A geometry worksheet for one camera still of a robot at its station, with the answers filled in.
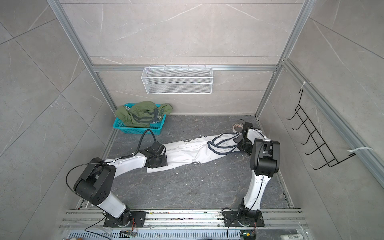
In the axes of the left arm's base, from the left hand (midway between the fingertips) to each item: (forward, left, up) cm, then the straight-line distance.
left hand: (164, 158), depth 94 cm
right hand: (+6, -54, -1) cm, 54 cm away
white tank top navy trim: (+6, -18, -1) cm, 19 cm away
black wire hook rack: (-20, -73, +33) cm, 82 cm away
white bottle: (-43, -64, +2) cm, 77 cm away
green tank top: (+35, +19, +6) cm, 40 cm away
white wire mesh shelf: (+44, -9, +28) cm, 53 cm away
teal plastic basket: (+27, +8, 0) cm, 28 cm away
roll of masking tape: (+26, -53, +1) cm, 59 cm away
